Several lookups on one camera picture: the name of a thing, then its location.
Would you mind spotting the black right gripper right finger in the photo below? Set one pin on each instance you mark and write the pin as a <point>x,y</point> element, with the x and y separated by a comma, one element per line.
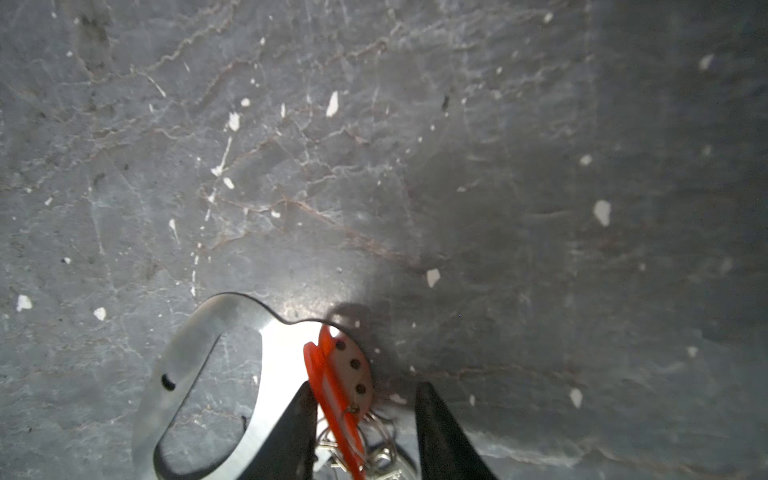
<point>444,450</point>

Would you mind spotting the red plastic key tag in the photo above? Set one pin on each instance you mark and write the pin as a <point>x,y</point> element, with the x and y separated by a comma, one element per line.
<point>340,378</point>

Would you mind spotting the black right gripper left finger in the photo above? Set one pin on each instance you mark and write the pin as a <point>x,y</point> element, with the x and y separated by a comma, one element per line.
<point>289,450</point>

